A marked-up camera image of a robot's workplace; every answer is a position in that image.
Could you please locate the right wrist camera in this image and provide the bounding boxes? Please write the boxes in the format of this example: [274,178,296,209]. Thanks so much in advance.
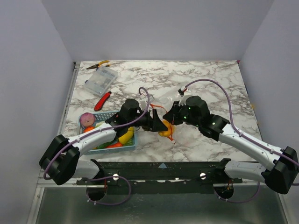
[178,86,193,106]

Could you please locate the purple onion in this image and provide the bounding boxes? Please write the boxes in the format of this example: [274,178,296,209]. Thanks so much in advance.
[79,112,95,127]

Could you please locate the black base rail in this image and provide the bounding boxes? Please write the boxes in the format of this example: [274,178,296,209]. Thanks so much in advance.
[77,159,242,195]

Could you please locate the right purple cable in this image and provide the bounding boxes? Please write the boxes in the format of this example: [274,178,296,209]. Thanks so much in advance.
[178,78,299,203]

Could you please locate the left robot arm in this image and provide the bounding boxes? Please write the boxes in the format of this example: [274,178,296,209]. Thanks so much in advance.
[39,99,168,185]

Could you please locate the clear plastic screw box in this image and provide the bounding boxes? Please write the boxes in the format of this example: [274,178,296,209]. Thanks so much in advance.
[83,66,119,97]

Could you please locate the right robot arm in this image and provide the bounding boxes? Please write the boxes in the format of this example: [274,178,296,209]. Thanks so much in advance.
[163,96,299,194]

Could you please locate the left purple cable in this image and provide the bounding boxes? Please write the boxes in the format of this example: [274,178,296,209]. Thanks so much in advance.
[43,86,150,206]

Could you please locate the red utility knife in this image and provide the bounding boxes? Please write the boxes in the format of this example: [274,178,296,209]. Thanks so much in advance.
[94,91,112,112]

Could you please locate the yellow handled pliers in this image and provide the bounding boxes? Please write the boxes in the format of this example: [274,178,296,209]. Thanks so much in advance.
[86,60,111,70]

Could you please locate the purple cable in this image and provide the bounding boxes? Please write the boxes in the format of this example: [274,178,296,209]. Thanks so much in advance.
[178,78,299,203]
[43,86,150,206]

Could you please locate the yellow mango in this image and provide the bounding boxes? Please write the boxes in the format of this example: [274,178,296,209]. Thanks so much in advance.
[118,127,134,145]

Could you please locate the green white cabbage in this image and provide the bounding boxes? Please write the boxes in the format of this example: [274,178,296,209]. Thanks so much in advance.
[95,121,105,128]

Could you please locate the clear zip top bag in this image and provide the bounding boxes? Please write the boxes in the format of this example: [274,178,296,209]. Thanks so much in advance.
[150,100,182,144]

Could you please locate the green chili pepper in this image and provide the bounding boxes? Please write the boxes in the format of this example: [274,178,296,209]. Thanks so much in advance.
[94,141,113,150]

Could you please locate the orange carrot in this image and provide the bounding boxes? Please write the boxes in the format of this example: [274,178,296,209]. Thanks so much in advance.
[106,142,123,148]

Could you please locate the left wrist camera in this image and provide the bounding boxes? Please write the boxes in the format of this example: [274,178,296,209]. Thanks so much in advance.
[140,93,155,109]

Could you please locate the blue plastic basket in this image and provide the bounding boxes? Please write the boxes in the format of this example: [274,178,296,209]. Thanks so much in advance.
[78,112,137,155]

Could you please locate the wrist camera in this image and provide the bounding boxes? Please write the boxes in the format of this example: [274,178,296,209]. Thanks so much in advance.
[140,93,155,109]
[178,86,193,106]

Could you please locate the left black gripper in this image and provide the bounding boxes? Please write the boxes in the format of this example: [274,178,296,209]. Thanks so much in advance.
[128,109,168,132]

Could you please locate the yellow bell pepper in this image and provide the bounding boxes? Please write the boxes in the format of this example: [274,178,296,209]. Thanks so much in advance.
[158,120,175,138]

